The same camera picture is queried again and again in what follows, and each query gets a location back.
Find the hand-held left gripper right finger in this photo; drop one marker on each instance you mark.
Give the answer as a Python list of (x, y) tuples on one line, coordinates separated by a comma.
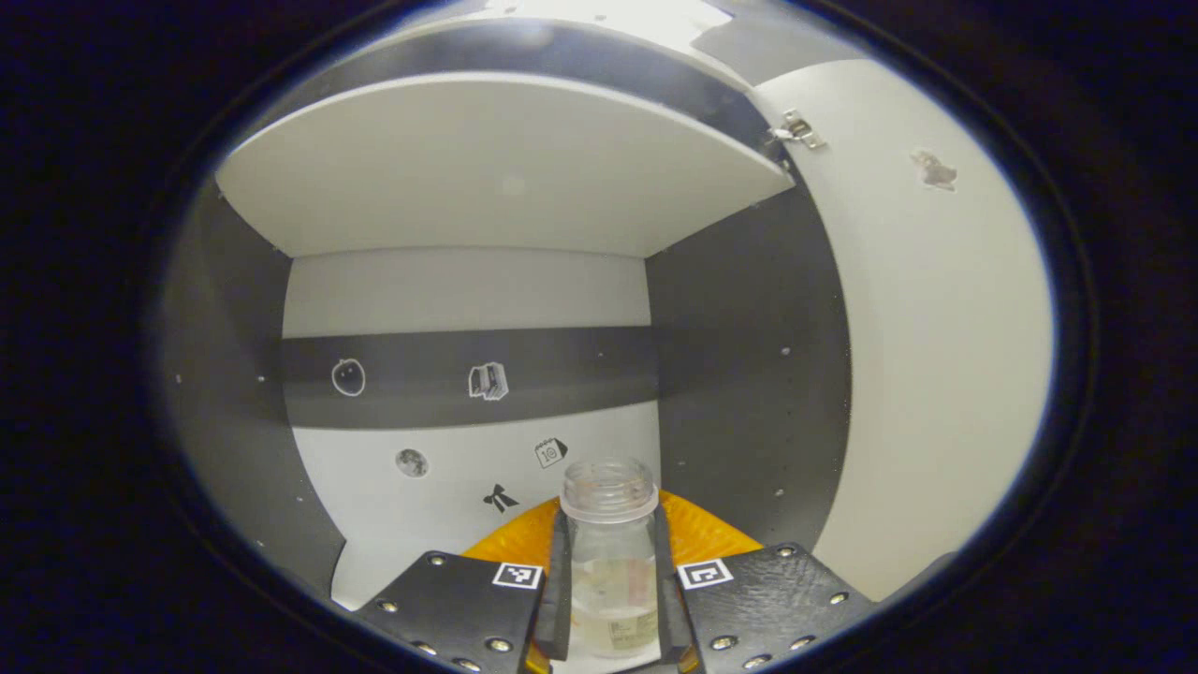
[(669, 599)]

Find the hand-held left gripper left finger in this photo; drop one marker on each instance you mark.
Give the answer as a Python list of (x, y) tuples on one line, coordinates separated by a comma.
[(554, 608)]

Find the clear plastic bottle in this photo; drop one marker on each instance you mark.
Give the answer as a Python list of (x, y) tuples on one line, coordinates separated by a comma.
[(608, 580)]

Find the grey cabinet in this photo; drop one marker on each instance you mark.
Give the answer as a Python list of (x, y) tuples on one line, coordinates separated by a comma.
[(749, 374)]

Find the grey cabinet door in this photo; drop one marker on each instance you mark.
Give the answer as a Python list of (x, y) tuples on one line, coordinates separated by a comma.
[(936, 374)]

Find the metal door hinge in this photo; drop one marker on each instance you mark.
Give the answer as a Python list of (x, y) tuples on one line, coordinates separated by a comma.
[(797, 129)]

